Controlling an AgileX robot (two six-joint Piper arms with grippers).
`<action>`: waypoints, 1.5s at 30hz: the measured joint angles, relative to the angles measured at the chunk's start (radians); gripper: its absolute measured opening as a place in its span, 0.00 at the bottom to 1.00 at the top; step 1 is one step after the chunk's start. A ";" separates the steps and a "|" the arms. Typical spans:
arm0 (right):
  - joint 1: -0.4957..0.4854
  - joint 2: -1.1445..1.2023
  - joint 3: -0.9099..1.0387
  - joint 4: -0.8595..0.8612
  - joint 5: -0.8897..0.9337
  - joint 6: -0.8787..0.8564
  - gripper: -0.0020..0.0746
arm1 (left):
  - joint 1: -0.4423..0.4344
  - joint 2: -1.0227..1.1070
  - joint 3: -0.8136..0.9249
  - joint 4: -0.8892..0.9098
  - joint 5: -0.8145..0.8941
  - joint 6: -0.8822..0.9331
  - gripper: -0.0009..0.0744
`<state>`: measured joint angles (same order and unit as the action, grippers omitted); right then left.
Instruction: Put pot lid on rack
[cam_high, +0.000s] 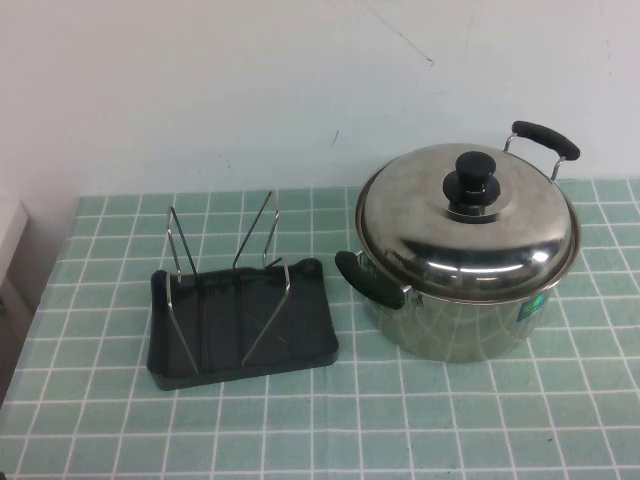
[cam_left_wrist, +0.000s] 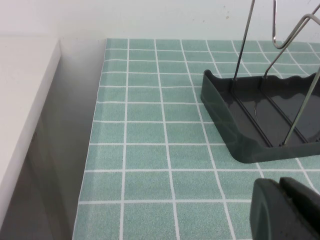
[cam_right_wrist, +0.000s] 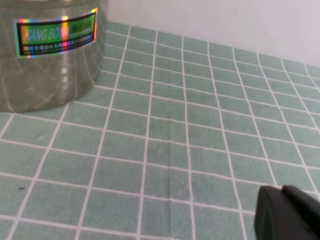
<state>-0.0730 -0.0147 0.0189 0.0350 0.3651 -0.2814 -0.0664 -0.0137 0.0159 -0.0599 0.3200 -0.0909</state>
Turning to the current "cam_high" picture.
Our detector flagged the stainless steel pot lid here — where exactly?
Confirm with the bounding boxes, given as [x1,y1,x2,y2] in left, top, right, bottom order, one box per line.
[355,142,584,308]

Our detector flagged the green checked tablecloth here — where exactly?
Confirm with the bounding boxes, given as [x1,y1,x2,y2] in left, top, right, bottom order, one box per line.
[0,177,640,480]

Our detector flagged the black lid rack wire dividers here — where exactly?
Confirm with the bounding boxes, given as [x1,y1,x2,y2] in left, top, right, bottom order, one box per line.
[147,189,343,393]

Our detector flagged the stainless steel pot black handles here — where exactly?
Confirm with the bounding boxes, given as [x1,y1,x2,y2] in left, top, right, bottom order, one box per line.
[334,119,583,364]

